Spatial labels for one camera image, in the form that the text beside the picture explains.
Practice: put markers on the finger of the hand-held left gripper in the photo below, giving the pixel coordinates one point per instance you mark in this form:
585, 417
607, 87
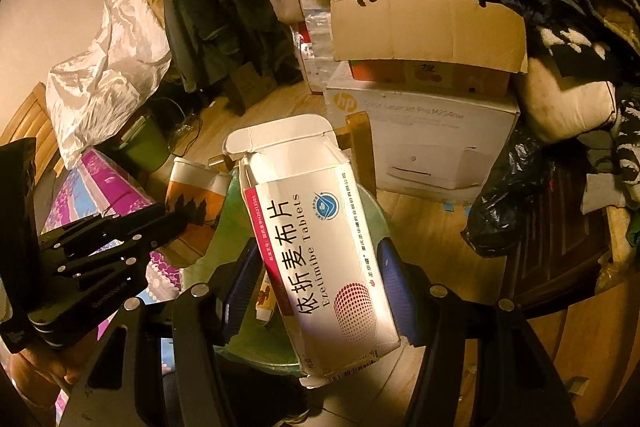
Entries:
100, 277
125, 227

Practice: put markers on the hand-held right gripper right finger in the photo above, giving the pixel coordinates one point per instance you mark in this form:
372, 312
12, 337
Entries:
392, 267

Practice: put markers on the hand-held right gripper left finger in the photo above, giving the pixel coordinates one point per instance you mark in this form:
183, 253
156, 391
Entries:
245, 279

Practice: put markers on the green plastic bin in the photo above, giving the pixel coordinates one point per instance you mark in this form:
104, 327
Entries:
260, 349

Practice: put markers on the white medicine box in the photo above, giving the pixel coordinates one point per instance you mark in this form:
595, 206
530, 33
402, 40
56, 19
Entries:
320, 257

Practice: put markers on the person's left hand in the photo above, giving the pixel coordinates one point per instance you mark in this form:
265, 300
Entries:
35, 372

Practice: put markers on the small white orange packet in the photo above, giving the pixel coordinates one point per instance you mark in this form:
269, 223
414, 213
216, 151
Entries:
265, 302

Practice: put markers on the purple floral blanket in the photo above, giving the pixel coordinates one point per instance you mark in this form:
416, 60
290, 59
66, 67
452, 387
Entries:
95, 187

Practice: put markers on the wooden headboard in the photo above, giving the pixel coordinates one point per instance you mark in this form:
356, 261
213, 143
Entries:
30, 117

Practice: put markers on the green bucket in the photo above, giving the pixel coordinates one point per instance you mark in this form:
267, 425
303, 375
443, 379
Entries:
142, 147

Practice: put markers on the light wooden chair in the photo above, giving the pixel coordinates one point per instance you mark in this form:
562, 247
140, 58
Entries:
361, 147

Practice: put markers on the white printer box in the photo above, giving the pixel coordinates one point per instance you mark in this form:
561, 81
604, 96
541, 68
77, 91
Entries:
440, 142

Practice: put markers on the black plastic bag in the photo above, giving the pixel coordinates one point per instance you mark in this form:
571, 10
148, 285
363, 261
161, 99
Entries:
510, 187

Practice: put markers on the white satin cloth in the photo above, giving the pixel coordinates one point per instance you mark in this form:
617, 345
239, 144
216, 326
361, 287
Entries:
100, 77

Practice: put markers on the dark wooden cabinet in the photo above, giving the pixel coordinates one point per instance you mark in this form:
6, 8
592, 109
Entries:
560, 247

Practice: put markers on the red and white carton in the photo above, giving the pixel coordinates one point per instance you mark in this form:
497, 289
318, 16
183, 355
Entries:
312, 67

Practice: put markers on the dark jackets on chair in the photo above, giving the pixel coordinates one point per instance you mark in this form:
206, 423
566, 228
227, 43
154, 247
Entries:
210, 17

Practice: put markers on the cream pillow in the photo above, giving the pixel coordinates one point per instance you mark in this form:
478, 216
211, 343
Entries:
555, 102

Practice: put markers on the brown cardboard box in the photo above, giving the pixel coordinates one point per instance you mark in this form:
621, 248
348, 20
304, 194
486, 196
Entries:
425, 32

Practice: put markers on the pack of water bottles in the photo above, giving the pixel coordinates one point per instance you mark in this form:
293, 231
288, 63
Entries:
317, 27

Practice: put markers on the black and white cloth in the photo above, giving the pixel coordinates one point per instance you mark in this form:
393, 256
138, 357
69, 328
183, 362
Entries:
575, 42

